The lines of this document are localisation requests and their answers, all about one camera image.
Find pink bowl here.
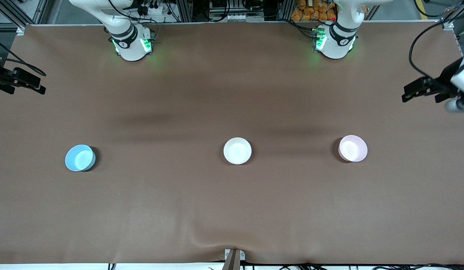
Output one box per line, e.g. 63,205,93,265
338,135,368,162

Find blue bowl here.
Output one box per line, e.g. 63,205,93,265
65,144,96,172

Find white bowl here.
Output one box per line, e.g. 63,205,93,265
223,137,252,165

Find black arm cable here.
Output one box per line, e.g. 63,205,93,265
0,37,47,77
409,0,464,80

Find brown table mat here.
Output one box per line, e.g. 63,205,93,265
0,22,464,265

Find aluminium frame profile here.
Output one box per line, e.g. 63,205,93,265
0,0,49,30

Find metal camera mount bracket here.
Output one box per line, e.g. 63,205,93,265
224,248,246,270

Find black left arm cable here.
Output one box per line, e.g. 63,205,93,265
409,0,464,80

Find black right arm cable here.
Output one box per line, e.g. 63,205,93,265
0,37,47,77

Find orange snack packets bag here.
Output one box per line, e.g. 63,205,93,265
291,0,368,22

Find white power strip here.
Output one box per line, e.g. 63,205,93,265
136,3,169,16

